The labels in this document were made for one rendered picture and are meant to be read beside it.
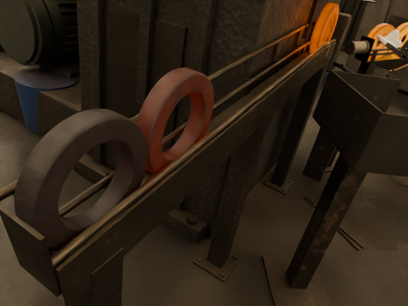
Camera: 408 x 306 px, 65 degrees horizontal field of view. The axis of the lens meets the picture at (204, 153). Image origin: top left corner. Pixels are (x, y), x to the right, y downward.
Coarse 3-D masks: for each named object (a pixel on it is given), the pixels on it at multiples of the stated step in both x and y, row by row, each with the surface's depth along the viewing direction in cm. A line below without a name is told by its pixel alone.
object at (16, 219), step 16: (0, 208) 35; (16, 224) 34; (16, 240) 37; (32, 240) 34; (16, 256) 40; (32, 256) 36; (48, 256) 34; (32, 272) 40; (48, 272) 36; (48, 288) 39
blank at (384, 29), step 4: (380, 24) 145; (384, 24) 144; (388, 24) 144; (376, 28) 144; (380, 28) 143; (384, 28) 144; (388, 28) 145; (392, 28) 146; (372, 32) 145; (376, 32) 144; (380, 32) 144; (384, 32) 145; (388, 32) 146; (368, 36) 146; (372, 36) 144; (376, 36) 145; (384, 36) 150; (376, 40) 146; (380, 44) 152; (372, 48) 148; (376, 48) 149; (380, 48) 151; (372, 52) 149; (380, 52) 151; (376, 56) 152; (380, 56) 153
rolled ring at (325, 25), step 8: (328, 8) 111; (336, 8) 114; (320, 16) 111; (328, 16) 110; (336, 16) 119; (320, 24) 111; (328, 24) 123; (320, 32) 112; (328, 32) 124; (312, 40) 114; (320, 40) 113; (328, 40) 124; (312, 48) 117
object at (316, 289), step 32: (320, 96) 87; (352, 96) 72; (384, 96) 88; (352, 128) 71; (384, 128) 63; (352, 160) 69; (384, 160) 67; (352, 192) 88; (320, 224) 94; (320, 256) 102; (288, 288) 110; (320, 288) 112
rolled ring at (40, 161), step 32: (64, 128) 34; (96, 128) 36; (128, 128) 41; (32, 160) 33; (64, 160) 34; (128, 160) 45; (32, 192) 32; (128, 192) 47; (32, 224) 34; (64, 224) 38
